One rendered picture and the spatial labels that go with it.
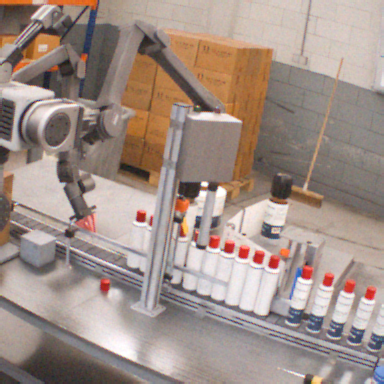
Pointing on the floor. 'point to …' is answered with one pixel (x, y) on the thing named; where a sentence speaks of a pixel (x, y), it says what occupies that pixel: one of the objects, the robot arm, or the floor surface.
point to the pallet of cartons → (212, 57)
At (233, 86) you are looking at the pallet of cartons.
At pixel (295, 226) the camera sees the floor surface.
